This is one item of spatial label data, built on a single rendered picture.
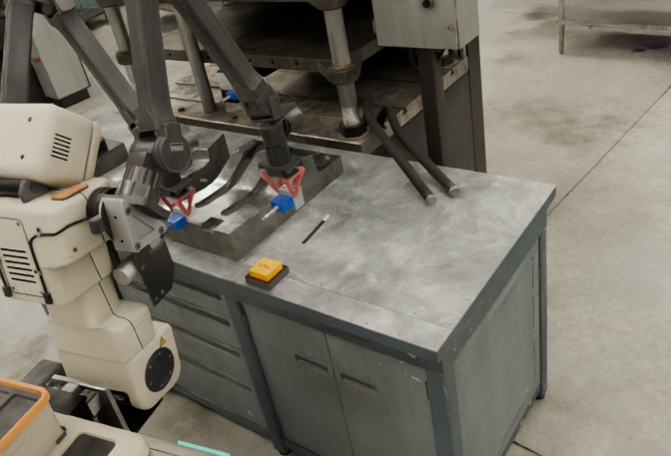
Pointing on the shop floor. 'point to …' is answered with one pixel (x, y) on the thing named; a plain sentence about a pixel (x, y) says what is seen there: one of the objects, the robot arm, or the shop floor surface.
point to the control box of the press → (425, 22)
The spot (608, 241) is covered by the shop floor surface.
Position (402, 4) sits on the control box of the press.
